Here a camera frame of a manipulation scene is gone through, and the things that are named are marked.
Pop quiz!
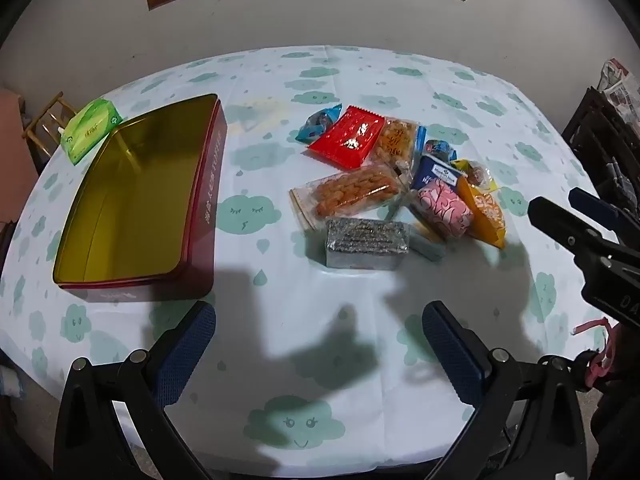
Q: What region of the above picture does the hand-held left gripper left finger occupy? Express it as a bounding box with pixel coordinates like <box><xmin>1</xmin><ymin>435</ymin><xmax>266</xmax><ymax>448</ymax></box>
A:
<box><xmin>54</xmin><ymin>301</ymin><xmax>217</xmax><ymax>480</ymax></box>

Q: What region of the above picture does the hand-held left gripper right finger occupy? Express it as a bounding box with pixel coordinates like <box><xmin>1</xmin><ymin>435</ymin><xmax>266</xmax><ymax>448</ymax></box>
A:
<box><xmin>423</xmin><ymin>301</ymin><xmax>589</xmax><ymax>480</ymax></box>

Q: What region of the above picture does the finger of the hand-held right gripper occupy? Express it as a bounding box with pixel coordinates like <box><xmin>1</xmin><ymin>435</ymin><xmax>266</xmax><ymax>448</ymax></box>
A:
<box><xmin>569</xmin><ymin>187</ymin><xmax>621</xmax><ymax>231</ymax></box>
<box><xmin>528</xmin><ymin>196</ymin><xmax>624</xmax><ymax>261</ymax></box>

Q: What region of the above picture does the orange snack packet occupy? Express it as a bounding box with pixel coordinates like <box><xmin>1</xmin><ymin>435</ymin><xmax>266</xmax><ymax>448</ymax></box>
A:
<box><xmin>457</xmin><ymin>177</ymin><xmax>507</xmax><ymax>250</ymax></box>

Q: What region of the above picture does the dark blue cracker packet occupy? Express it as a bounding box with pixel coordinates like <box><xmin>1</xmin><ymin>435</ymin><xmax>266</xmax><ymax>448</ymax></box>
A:
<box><xmin>411</xmin><ymin>155</ymin><xmax>463</xmax><ymax>193</ymax></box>

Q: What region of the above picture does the blue round-label snack packet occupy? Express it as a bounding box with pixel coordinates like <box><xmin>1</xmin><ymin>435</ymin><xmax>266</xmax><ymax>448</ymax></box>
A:
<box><xmin>417</xmin><ymin>125</ymin><xmax>458</xmax><ymax>161</ymax></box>

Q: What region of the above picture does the silver seaweed snack packet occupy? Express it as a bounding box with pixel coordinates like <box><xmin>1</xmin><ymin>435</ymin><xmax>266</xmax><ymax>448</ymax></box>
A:
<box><xmin>322</xmin><ymin>217</ymin><xmax>411</xmax><ymax>271</ymax></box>

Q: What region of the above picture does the red tin box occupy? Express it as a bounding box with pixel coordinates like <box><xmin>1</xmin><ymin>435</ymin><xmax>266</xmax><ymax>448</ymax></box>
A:
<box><xmin>52</xmin><ymin>93</ymin><xmax>228</xmax><ymax>303</ymax></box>

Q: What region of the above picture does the clear packet of orange crackers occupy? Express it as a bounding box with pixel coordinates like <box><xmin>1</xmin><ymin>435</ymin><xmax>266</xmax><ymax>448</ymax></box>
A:
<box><xmin>370</xmin><ymin>117</ymin><xmax>421</xmax><ymax>171</ymax></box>

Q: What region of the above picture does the clear packet of peanuts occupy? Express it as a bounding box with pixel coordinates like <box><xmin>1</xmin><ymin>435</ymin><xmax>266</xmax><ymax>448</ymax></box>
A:
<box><xmin>290</xmin><ymin>165</ymin><xmax>406</xmax><ymax>231</ymax></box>

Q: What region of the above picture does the red snack packet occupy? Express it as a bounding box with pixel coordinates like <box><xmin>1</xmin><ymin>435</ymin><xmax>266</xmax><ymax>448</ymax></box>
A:
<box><xmin>307</xmin><ymin>105</ymin><xmax>386</xmax><ymax>170</ymax></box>

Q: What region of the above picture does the small blue-ended snack packet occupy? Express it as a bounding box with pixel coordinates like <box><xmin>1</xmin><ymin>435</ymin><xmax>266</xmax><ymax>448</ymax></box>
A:
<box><xmin>295</xmin><ymin>105</ymin><xmax>343</xmax><ymax>143</ymax></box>

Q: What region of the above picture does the dark wooden furniture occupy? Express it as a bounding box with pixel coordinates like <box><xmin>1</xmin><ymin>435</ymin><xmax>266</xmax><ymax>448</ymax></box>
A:
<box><xmin>561</xmin><ymin>87</ymin><xmax>640</xmax><ymax>221</ymax></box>

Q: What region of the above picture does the pink ribbon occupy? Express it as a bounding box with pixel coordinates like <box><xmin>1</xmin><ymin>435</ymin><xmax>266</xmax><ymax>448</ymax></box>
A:
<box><xmin>571</xmin><ymin>317</ymin><xmax>618</xmax><ymax>388</ymax></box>

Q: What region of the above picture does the small yellow snack packet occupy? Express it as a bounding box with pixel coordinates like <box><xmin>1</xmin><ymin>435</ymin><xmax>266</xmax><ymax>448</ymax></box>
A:
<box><xmin>450</xmin><ymin>159</ymin><xmax>498</xmax><ymax>191</ymax></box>

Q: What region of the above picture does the pink snack packet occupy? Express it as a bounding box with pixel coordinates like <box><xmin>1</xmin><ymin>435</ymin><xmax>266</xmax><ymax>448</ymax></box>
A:
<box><xmin>415</xmin><ymin>180</ymin><xmax>473</xmax><ymax>238</ymax></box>

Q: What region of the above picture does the stack of newspapers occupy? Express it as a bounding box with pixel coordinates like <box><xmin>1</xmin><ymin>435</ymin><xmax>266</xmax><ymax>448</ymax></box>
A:
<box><xmin>597</xmin><ymin>57</ymin><xmax>640</xmax><ymax>121</ymax></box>

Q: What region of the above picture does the green tissue pack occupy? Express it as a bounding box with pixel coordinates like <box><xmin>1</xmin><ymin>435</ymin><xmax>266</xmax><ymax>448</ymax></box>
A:
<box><xmin>60</xmin><ymin>99</ymin><xmax>123</xmax><ymax>167</ymax></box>

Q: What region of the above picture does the bamboo stool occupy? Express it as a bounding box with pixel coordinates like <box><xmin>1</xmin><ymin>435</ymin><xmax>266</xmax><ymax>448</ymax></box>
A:
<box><xmin>23</xmin><ymin>91</ymin><xmax>76</xmax><ymax>161</ymax></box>

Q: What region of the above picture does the cloud printed tablecloth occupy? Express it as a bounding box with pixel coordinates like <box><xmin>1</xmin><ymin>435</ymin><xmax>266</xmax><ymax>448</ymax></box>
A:
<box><xmin>0</xmin><ymin>45</ymin><xmax>618</xmax><ymax>478</ymax></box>

